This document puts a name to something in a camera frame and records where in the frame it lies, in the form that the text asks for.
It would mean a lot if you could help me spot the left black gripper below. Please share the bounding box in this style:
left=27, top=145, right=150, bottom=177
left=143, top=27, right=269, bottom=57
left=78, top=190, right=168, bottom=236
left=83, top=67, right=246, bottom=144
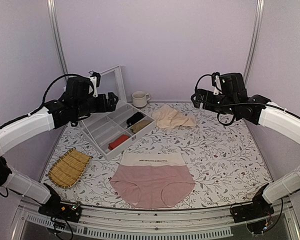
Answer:
left=74, top=91, right=119, bottom=119

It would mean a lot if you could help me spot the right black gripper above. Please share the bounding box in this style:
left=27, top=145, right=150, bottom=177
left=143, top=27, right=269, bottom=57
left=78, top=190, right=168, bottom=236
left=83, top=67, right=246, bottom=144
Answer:
left=192, top=88, right=238, bottom=116

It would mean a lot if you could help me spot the pink and white underwear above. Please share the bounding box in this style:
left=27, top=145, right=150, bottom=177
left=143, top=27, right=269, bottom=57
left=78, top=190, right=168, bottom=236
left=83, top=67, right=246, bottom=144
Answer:
left=110, top=152, right=195, bottom=209

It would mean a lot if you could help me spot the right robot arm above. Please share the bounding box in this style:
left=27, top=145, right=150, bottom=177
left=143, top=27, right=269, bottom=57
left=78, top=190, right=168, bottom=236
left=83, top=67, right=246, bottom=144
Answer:
left=190, top=88, right=300, bottom=218

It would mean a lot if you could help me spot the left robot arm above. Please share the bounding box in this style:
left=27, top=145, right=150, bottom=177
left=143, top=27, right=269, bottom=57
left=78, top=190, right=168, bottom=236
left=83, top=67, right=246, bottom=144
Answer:
left=0, top=72, right=119, bottom=217

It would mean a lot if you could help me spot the cream beige underwear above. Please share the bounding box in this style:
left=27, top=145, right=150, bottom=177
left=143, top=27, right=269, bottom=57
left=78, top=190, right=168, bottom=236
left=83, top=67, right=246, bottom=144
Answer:
left=151, top=104, right=197, bottom=129

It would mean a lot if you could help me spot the white framed glass lid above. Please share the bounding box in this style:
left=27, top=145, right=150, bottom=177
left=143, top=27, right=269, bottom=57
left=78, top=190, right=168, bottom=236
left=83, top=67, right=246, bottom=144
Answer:
left=62, top=65, right=128, bottom=106

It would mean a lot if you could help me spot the white divided organizer box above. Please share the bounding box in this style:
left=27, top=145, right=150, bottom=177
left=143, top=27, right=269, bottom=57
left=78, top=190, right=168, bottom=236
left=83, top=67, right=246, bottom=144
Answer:
left=79, top=100, right=156, bottom=161

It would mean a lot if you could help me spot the red rolled garment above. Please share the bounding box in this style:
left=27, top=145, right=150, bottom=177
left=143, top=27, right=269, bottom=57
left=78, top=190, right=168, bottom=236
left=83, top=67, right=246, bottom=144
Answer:
left=108, top=134, right=130, bottom=150

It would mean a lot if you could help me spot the black rolled garment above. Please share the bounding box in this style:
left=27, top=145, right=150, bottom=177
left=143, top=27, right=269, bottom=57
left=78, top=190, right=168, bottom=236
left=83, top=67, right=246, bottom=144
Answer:
left=126, top=111, right=144, bottom=127

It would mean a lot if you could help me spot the white ceramic mug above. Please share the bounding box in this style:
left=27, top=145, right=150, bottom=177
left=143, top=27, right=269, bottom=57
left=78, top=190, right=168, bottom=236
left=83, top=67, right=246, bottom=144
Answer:
left=131, top=91, right=151, bottom=108

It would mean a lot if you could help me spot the olive rolled garment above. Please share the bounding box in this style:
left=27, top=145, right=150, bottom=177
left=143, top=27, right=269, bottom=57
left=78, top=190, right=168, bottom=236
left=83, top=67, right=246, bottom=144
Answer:
left=130, top=120, right=151, bottom=134

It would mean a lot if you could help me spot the floral patterned table mat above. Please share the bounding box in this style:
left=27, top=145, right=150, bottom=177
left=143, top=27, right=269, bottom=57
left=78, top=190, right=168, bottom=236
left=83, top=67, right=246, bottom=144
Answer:
left=46, top=103, right=272, bottom=209

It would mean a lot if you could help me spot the woven bamboo tray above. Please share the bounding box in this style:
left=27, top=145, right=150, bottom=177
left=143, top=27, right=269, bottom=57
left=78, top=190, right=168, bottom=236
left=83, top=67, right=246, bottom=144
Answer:
left=48, top=148, right=92, bottom=189

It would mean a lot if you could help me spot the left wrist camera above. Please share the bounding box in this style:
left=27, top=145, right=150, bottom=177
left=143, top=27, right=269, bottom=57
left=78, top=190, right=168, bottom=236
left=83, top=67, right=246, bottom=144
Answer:
left=65, top=71, right=101, bottom=100

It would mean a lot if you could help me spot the left aluminium corner post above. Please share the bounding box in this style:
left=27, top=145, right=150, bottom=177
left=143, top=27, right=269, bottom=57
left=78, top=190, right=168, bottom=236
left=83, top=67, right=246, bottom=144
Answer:
left=46, top=0, right=68, bottom=74

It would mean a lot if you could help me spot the aluminium corner post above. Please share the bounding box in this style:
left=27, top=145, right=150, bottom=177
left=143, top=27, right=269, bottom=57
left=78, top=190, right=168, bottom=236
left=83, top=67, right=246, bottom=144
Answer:
left=243, top=0, right=265, bottom=85
left=46, top=0, right=68, bottom=74

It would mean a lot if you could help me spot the right aluminium corner post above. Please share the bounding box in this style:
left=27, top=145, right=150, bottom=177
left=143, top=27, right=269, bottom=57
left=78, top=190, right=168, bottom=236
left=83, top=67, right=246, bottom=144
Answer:
left=243, top=0, right=265, bottom=85

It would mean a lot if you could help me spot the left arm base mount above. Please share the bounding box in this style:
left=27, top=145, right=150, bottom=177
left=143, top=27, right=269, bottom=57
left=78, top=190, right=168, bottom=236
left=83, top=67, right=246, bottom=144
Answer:
left=38, top=202, right=83, bottom=223

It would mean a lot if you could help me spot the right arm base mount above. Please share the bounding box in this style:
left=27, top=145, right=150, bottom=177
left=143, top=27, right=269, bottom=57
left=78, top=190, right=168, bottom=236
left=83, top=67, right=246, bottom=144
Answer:
left=229, top=200, right=275, bottom=223

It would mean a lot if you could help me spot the aluminium front rail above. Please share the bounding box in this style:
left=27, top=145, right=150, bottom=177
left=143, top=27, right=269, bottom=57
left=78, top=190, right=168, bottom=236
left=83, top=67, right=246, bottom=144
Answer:
left=11, top=198, right=300, bottom=240

